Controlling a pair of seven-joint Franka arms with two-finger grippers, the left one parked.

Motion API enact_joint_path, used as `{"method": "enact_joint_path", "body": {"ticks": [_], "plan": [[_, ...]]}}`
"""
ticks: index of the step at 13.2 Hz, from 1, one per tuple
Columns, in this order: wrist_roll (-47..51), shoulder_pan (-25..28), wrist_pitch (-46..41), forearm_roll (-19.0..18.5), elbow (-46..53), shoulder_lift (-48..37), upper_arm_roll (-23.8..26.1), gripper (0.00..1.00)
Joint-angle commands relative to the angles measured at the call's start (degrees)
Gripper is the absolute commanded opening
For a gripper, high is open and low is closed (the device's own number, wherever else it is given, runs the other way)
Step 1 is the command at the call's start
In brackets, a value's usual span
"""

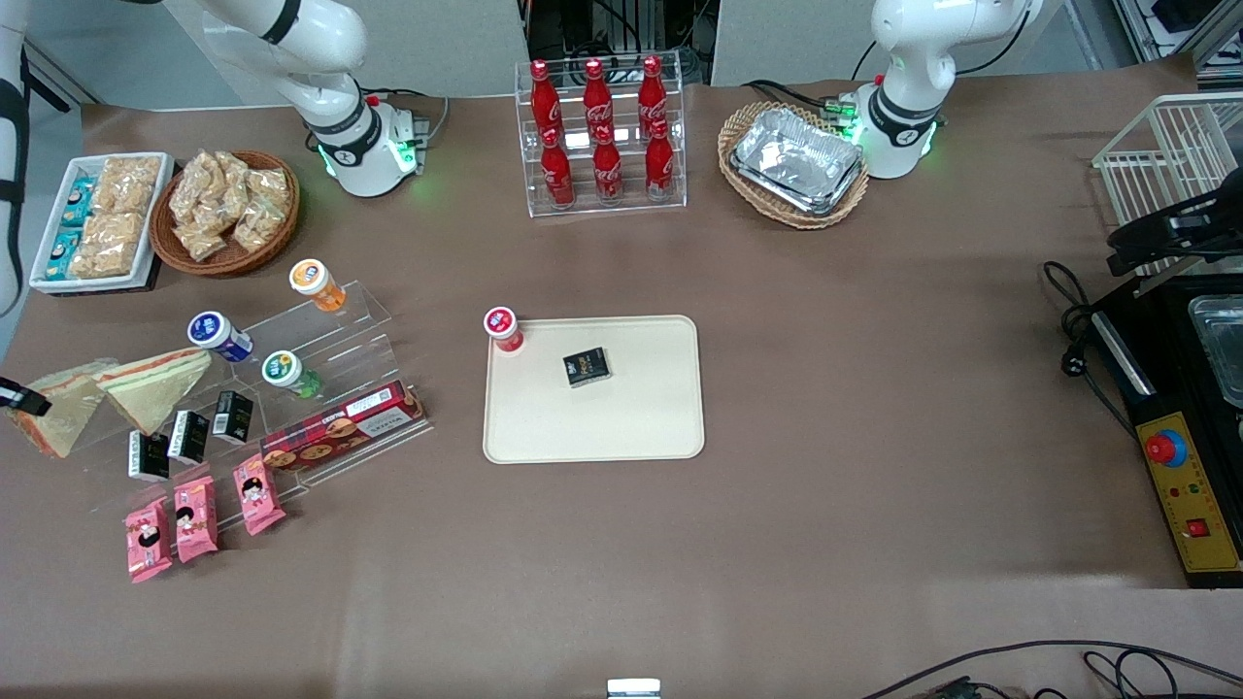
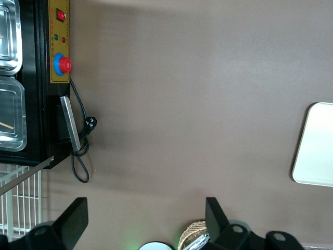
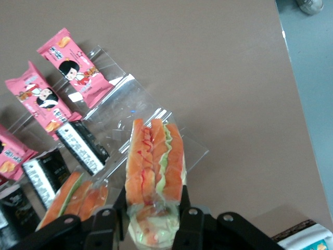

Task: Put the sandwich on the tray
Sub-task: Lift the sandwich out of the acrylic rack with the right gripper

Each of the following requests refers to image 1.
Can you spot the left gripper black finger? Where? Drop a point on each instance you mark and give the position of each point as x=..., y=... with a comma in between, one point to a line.
x=1136, y=245

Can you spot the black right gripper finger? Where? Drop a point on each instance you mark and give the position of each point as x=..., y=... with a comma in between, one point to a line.
x=24, y=396

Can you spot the triangular sandwich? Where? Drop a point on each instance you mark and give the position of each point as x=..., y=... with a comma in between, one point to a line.
x=70, y=413
x=155, y=383

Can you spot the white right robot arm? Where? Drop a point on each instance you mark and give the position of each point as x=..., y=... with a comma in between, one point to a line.
x=311, y=44

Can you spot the white rectangular snack tray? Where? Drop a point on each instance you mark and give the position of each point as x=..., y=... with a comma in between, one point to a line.
x=44, y=277

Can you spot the beige plastic serving tray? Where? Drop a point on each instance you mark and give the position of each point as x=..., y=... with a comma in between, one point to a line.
x=621, y=417

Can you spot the grey metal lever bar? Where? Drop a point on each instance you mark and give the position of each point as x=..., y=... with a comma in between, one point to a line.
x=1160, y=282

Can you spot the steel food container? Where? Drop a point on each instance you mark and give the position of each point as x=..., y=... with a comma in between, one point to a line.
x=1222, y=340

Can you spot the black sealing machine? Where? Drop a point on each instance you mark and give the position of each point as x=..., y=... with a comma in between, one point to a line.
x=1165, y=379

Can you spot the small black box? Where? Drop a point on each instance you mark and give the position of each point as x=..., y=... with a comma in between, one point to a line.
x=587, y=367
x=188, y=437
x=233, y=417
x=149, y=456

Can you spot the blue snack packet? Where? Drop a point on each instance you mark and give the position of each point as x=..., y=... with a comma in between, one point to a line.
x=64, y=254
x=78, y=202

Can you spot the clear bag of crispy snacks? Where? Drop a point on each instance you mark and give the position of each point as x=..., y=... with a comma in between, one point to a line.
x=126, y=184
x=109, y=245

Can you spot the pink snack packet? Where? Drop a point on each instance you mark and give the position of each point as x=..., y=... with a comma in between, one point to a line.
x=195, y=519
x=148, y=542
x=258, y=495

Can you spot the blue candy bottle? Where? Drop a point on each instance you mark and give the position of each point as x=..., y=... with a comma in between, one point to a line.
x=216, y=333

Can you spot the red emergency push button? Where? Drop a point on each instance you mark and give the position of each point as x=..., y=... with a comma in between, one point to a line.
x=1163, y=447

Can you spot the clear bag of beige snacks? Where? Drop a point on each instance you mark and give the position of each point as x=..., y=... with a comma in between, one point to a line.
x=204, y=241
x=225, y=175
x=192, y=194
x=267, y=184
x=257, y=225

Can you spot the dark brown wicker basket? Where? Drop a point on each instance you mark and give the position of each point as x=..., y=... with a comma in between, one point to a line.
x=233, y=260

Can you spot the green candy bottle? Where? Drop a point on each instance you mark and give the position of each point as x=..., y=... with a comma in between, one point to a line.
x=286, y=373

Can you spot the orange candy bottle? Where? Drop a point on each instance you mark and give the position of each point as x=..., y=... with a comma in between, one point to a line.
x=316, y=283

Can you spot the long red cookie box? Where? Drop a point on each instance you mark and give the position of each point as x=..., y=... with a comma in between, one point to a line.
x=340, y=427

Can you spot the light wicker basket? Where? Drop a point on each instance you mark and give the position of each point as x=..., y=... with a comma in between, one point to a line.
x=806, y=218

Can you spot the clear acrylic tiered stand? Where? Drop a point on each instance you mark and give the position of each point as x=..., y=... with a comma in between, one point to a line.
x=364, y=335

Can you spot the stack of aluminium foil trays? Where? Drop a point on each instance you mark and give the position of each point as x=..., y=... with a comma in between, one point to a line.
x=796, y=155

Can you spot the red cola bottle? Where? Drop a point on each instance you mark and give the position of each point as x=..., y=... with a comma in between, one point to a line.
x=608, y=173
x=597, y=97
x=652, y=95
x=557, y=175
x=659, y=165
x=545, y=102

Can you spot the red candy bottle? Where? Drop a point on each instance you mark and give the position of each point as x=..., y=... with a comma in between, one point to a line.
x=503, y=328

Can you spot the clear acrylic bottle rack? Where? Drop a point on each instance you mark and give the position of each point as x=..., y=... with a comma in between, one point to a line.
x=629, y=199

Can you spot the dark equipment rack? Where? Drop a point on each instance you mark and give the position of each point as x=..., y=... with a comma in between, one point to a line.
x=621, y=29

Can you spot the small silver white device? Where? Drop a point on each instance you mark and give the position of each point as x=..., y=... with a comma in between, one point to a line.
x=633, y=689

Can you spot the metal frame shelf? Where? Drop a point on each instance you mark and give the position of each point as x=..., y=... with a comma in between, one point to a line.
x=1180, y=24

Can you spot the red rocker switch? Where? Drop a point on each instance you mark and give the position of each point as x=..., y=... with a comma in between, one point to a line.
x=1197, y=528

